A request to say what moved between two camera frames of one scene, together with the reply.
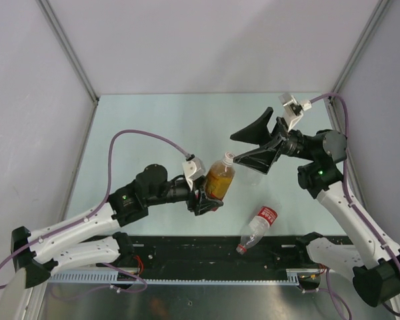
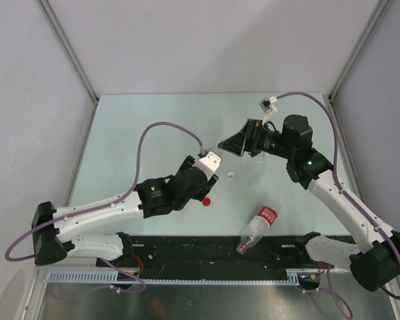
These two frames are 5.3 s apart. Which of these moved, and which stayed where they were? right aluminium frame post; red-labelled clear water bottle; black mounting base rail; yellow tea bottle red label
Moved: yellow tea bottle red label
Stayed: red-labelled clear water bottle; black mounting base rail; right aluminium frame post
